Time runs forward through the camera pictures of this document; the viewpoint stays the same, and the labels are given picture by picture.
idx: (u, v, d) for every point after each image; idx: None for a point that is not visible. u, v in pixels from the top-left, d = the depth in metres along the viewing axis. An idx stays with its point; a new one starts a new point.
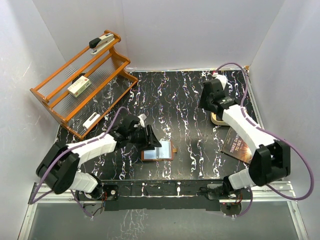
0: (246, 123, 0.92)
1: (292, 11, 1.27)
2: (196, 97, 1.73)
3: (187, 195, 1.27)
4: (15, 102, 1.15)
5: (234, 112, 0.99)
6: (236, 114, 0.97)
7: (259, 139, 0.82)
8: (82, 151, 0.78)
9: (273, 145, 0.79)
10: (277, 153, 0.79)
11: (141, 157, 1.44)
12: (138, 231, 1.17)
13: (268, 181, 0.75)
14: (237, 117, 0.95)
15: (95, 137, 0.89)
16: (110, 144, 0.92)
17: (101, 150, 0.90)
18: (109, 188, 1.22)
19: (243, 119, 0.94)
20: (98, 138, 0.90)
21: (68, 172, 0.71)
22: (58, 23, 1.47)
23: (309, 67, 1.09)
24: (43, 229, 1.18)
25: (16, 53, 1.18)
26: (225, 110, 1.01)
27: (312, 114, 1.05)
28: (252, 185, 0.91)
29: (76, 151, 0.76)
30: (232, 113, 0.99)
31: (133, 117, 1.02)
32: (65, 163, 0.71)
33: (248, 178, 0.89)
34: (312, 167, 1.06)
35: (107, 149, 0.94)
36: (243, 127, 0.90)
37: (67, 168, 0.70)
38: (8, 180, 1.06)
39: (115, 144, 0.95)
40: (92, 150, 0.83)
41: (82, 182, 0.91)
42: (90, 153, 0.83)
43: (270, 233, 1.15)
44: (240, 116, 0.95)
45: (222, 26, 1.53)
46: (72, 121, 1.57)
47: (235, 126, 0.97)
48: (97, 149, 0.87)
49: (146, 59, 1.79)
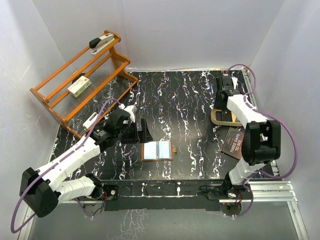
0: (245, 107, 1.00)
1: (292, 11, 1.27)
2: (196, 97, 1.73)
3: (187, 195, 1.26)
4: (15, 102, 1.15)
5: (236, 97, 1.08)
6: (237, 99, 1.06)
7: (252, 118, 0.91)
8: (54, 175, 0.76)
9: (266, 125, 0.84)
10: (269, 132, 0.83)
11: (141, 157, 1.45)
12: (138, 231, 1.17)
13: (257, 156, 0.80)
14: (238, 101, 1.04)
15: (71, 150, 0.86)
16: (90, 151, 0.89)
17: (82, 161, 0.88)
18: (108, 188, 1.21)
19: (243, 103, 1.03)
20: (74, 150, 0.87)
21: (43, 202, 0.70)
22: (58, 23, 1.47)
23: (309, 68, 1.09)
24: (44, 229, 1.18)
25: (16, 53, 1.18)
26: (229, 97, 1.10)
27: (312, 114, 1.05)
28: (245, 173, 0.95)
29: (47, 177, 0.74)
30: (234, 98, 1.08)
31: (122, 111, 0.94)
32: (37, 194, 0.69)
33: (243, 165, 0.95)
34: (312, 168, 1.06)
35: (90, 155, 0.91)
36: (242, 109, 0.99)
37: (40, 195, 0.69)
38: (8, 180, 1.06)
39: (98, 147, 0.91)
40: (66, 168, 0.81)
41: (75, 191, 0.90)
42: (67, 170, 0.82)
43: (270, 233, 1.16)
44: (241, 101, 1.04)
45: (223, 26, 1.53)
46: (72, 121, 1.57)
47: (235, 110, 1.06)
48: (75, 163, 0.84)
49: (146, 59, 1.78)
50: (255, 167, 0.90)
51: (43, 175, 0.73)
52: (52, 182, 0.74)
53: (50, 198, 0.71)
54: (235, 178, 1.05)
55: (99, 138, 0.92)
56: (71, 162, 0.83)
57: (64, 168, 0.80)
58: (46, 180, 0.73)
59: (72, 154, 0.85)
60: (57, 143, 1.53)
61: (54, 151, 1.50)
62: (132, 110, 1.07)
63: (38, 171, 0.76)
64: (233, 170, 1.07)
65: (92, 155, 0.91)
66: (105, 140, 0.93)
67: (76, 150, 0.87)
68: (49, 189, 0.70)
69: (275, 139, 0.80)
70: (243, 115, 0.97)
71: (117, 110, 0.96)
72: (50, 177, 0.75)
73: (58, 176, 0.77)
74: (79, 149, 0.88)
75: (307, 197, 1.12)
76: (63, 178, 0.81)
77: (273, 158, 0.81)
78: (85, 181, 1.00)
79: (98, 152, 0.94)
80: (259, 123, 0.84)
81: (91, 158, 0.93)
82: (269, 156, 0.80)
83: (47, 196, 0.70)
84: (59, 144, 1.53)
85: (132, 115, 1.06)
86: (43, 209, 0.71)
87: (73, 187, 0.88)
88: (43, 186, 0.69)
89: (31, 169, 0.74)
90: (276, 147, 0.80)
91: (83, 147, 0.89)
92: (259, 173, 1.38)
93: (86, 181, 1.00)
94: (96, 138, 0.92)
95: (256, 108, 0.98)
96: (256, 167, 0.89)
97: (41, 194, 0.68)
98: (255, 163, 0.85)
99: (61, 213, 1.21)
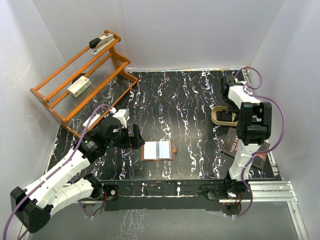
0: (243, 93, 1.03)
1: (292, 11, 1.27)
2: (196, 97, 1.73)
3: (187, 195, 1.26)
4: (15, 102, 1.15)
5: (236, 86, 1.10)
6: (237, 87, 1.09)
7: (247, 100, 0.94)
8: (41, 195, 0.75)
9: (259, 107, 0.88)
10: (262, 113, 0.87)
11: (141, 157, 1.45)
12: (138, 231, 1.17)
13: (249, 132, 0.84)
14: (238, 90, 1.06)
15: (57, 166, 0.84)
16: (78, 165, 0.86)
17: (70, 176, 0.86)
18: (109, 188, 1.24)
19: (241, 91, 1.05)
20: (61, 166, 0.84)
21: (32, 220, 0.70)
22: (58, 22, 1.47)
23: (308, 67, 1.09)
24: (43, 230, 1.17)
25: (16, 53, 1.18)
26: (231, 87, 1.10)
27: (312, 114, 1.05)
28: (242, 154, 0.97)
29: (34, 197, 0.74)
30: (234, 86, 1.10)
31: (111, 121, 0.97)
32: (25, 214, 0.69)
33: (240, 150, 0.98)
34: (312, 167, 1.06)
35: (79, 168, 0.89)
36: (240, 95, 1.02)
37: (28, 215, 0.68)
38: (8, 180, 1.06)
39: (86, 160, 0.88)
40: (53, 186, 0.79)
41: (71, 198, 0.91)
42: (56, 187, 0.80)
43: (270, 233, 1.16)
44: (240, 90, 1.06)
45: (223, 26, 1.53)
46: (72, 121, 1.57)
47: (234, 99, 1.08)
48: (63, 179, 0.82)
49: (146, 59, 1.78)
50: (251, 150, 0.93)
51: (29, 195, 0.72)
52: (39, 201, 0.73)
53: (39, 216, 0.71)
54: (234, 172, 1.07)
55: (87, 150, 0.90)
56: (58, 179, 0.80)
57: (51, 185, 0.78)
58: (32, 200, 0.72)
59: (59, 170, 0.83)
60: (57, 143, 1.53)
61: (54, 151, 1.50)
62: (123, 115, 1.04)
63: (26, 190, 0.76)
64: (232, 166, 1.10)
65: (80, 169, 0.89)
66: (94, 151, 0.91)
67: (63, 166, 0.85)
68: (36, 208, 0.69)
69: (266, 117, 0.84)
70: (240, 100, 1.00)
71: (108, 119, 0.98)
72: (37, 196, 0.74)
73: (45, 194, 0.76)
74: (67, 164, 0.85)
75: (307, 197, 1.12)
76: (52, 194, 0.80)
77: (265, 137, 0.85)
78: (82, 184, 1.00)
79: (87, 164, 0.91)
80: (253, 105, 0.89)
81: (80, 171, 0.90)
82: (260, 134, 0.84)
83: (35, 215, 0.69)
84: (59, 144, 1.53)
85: (123, 121, 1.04)
86: (35, 225, 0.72)
87: (68, 195, 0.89)
88: (29, 207, 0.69)
89: (19, 188, 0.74)
90: (267, 125, 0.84)
91: (71, 161, 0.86)
92: (259, 173, 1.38)
93: (84, 185, 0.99)
94: (85, 150, 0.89)
95: (252, 95, 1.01)
96: (252, 148, 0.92)
97: (28, 215, 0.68)
98: (248, 142, 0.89)
99: (61, 213, 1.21)
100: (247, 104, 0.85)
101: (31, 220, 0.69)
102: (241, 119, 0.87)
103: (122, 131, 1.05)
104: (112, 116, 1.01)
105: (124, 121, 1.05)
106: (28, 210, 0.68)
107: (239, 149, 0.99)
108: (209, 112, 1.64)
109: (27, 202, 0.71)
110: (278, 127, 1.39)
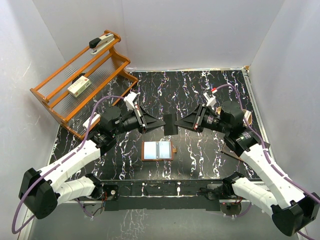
0: (272, 171, 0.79)
1: (292, 11, 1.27)
2: (197, 97, 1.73)
3: (187, 195, 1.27)
4: (15, 102, 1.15)
5: (255, 154, 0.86)
6: (258, 157, 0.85)
7: (292, 196, 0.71)
8: (56, 176, 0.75)
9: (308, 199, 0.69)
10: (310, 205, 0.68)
11: (141, 157, 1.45)
12: (138, 231, 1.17)
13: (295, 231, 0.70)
14: (264, 166, 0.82)
15: (71, 151, 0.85)
16: (91, 153, 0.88)
17: (82, 163, 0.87)
18: (109, 188, 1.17)
19: (268, 167, 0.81)
20: (75, 151, 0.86)
21: (43, 203, 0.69)
22: (57, 22, 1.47)
23: (308, 68, 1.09)
24: (43, 230, 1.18)
25: (16, 53, 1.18)
26: (245, 151, 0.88)
27: (312, 115, 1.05)
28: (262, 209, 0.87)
29: (49, 178, 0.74)
30: (253, 156, 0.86)
31: (110, 114, 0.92)
32: (38, 194, 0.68)
33: (261, 206, 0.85)
34: (312, 168, 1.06)
35: (91, 158, 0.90)
36: (271, 178, 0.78)
37: (41, 196, 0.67)
38: (8, 180, 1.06)
39: (99, 150, 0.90)
40: (68, 170, 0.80)
41: (74, 193, 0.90)
42: (68, 172, 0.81)
43: (271, 234, 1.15)
44: (265, 162, 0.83)
45: (222, 26, 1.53)
46: (72, 121, 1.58)
47: (256, 169, 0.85)
48: (76, 165, 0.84)
49: (146, 59, 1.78)
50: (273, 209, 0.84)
51: (45, 176, 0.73)
52: (53, 182, 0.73)
53: (50, 199, 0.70)
54: (243, 194, 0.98)
55: (100, 141, 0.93)
56: (72, 165, 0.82)
57: (66, 169, 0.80)
58: (47, 180, 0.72)
59: (74, 155, 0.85)
60: (57, 143, 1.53)
61: (54, 151, 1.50)
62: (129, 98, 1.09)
63: (40, 171, 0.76)
64: (241, 189, 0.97)
65: (92, 158, 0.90)
66: (106, 144, 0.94)
67: (77, 151, 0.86)
68: (50, 190, 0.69)
69: (314, 211, 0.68)
70: (273, 186, 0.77)
71: (107, 112, 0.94)
72: (52, 177, 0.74)
73: (59, 177, 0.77)
74: (80, 151, 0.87)
75: None
76: (63, 180, 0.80)
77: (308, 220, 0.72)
78: (84, 181, 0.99)
79: (98, 155, 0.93)
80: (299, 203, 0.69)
81: (91, 161, 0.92)
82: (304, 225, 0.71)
83: (48, 196, 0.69)
84: (59, 144, 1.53)
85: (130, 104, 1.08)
86: (43, 210, 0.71)
87: (73, 188, 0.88)
88: (44, 187, 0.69)
89: (33, 169, 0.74)
90: (313, 216, 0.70)
91: (85, 149, 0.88)
92: None
93: (86, 182, 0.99)
94: (97, 141, 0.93)
95: (287, 175, 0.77)
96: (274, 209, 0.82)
97: (42, 195, 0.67)
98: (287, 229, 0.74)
99: (62, 212, 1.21)
100: (294, 208, 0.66)
101: (42, 202, 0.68)
102: (283, 218, 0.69)
103: (131, 115, 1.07)
104: (110, 108, 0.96)
105: (131, 103, 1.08)
106: (42, 192, 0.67)
107: (257, 203, 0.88)
108: (169, 130, 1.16)
109: (42, 183, 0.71)
110: (278, 128, 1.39)
